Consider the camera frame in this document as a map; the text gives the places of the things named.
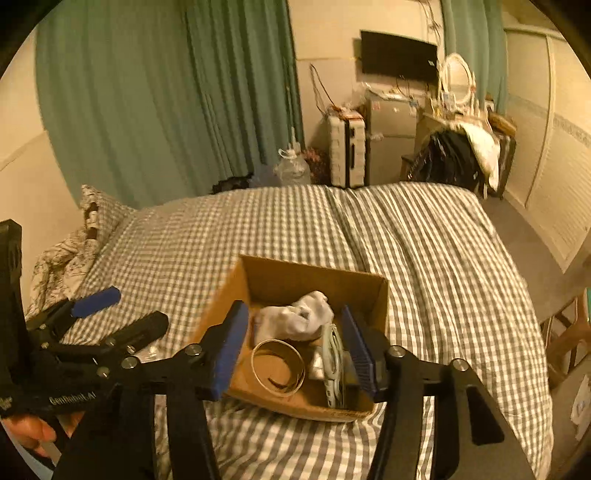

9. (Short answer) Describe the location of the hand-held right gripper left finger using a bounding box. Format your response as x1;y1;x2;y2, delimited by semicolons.
55;300;250;480

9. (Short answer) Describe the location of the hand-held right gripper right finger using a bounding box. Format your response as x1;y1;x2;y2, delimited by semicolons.
341;305;539;480

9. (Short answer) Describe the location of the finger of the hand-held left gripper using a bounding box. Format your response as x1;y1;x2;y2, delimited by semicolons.
25;285;122;344
60;310;170;370

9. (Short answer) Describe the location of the brown cardboard box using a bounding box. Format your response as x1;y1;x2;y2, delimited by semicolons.
191;254;389;424

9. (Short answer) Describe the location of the person's left hand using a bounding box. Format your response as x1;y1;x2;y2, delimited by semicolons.
8;412;85;459

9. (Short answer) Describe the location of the patterned pillow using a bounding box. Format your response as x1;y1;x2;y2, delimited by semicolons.
27;225;100;315

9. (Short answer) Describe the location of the white crumpled cloth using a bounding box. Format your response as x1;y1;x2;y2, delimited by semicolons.
253;291;334;343

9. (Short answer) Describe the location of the grey checked pillow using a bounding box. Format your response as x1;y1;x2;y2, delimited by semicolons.
80;185;136;241

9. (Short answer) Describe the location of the grey checked duvet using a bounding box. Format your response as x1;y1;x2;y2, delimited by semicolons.
60;181;555;480

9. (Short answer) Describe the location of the dried brown flower bunch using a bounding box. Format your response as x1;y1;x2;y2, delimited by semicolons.
304;148;331;186

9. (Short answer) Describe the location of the clear plastic water bottle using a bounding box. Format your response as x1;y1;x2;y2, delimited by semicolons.
274;142;311;187

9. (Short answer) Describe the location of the white hard-shell suitcase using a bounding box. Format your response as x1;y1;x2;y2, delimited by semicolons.
328;113;368;189

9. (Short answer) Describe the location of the wide green curtain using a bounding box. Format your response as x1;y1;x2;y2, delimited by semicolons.
36;0;304;209

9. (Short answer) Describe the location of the wooden chair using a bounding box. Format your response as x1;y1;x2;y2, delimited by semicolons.
539;294;591;389

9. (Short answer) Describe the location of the black clothes pile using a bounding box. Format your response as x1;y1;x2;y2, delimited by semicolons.
408;128;484;193

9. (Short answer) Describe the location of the grey mini fridge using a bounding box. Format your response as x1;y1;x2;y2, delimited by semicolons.
364;90;420;186

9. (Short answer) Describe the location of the white plastic bag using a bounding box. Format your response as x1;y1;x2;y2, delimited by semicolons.
571;373;591;440

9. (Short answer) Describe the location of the white draped cloth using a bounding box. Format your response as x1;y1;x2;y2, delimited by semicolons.
454;121;502;189

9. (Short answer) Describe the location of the white louvred wardrobe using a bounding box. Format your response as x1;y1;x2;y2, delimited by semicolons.
502;25;591;274

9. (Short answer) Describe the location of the narrow green curtain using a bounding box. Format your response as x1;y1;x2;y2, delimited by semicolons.
440;0;509;115

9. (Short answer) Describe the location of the pale green strap roll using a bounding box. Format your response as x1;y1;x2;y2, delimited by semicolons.
322;323;348;409

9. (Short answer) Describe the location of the empty tape roll ring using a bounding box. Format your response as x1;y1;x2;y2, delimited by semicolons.
250;339;307;396

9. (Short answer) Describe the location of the round white ring mirror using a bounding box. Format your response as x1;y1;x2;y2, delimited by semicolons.
440;52;476;106

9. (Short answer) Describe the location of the black wall television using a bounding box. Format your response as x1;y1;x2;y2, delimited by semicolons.
359;30;439;85

